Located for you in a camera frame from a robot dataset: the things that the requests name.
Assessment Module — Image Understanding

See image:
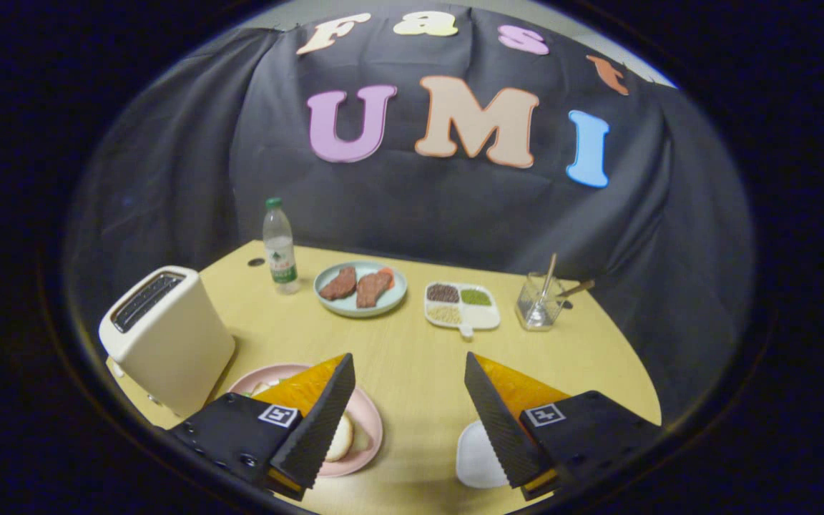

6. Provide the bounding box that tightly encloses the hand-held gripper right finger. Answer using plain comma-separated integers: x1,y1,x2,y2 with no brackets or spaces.
464,352,663,501

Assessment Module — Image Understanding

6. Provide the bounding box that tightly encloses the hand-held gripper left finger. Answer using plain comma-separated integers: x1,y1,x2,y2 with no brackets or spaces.
169,353,357,501

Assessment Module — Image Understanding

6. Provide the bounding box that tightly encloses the white bread slice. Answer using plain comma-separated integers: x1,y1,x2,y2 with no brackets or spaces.
325,413,355,463

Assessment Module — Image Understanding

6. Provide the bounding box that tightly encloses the white square plate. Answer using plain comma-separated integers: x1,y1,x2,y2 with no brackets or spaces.
456,420,509,490

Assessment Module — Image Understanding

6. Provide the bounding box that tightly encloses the pink round plate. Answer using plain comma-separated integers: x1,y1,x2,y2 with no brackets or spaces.
227,363,384,479

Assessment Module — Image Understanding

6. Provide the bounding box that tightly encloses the white divided seasoning tray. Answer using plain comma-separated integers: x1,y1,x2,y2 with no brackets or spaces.
424,281,501,338

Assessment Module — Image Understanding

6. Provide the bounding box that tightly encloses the clear glass cup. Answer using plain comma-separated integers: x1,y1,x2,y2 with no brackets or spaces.
516,273,565,332

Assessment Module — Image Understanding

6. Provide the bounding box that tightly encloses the brown meat piece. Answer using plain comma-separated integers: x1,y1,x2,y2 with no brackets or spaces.
319,267,358,300
355,270,393,309

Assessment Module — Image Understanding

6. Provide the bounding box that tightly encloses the light blue plate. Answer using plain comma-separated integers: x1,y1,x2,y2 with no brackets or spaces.
313,260,408,318

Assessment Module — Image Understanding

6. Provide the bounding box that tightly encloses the wooden stick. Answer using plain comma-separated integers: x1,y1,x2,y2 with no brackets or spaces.
539,252,558,301

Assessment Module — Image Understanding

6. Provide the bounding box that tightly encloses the cream white toaster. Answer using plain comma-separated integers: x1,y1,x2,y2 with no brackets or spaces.
99,266,236,418

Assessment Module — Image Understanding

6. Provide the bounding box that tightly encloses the clear plastic water bottle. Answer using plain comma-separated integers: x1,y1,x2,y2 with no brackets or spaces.
263,197,300,295

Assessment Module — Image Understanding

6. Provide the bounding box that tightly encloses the black backdrop cloth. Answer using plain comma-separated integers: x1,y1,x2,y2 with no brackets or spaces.
62,4,756,430

